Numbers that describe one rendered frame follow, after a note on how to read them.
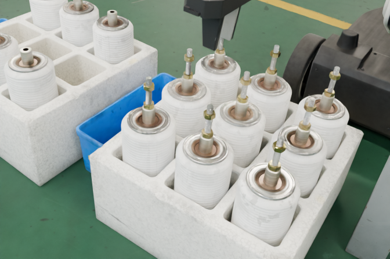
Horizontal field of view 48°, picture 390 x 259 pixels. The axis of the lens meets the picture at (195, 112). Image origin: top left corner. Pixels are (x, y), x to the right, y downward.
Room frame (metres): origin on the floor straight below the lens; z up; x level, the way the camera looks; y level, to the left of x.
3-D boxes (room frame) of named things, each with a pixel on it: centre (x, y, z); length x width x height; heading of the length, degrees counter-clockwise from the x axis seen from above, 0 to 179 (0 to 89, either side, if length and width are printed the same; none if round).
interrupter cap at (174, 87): (0.69, 0.02, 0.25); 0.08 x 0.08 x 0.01
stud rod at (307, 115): (0.57, -0.18, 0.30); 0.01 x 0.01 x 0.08
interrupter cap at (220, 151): (0.53, -0.02, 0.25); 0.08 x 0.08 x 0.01
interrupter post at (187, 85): (0.69, 0.02, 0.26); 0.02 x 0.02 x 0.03
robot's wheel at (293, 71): (1.05, -0.29, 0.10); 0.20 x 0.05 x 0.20; 148
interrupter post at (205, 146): (0.53, -0.02, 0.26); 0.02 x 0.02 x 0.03
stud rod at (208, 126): (0.53, -0.02, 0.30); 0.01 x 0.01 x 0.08
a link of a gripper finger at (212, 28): (0.51, -0.01, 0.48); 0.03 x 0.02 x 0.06; 57
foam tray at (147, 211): (0.63, -0.08, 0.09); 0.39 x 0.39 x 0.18; 59
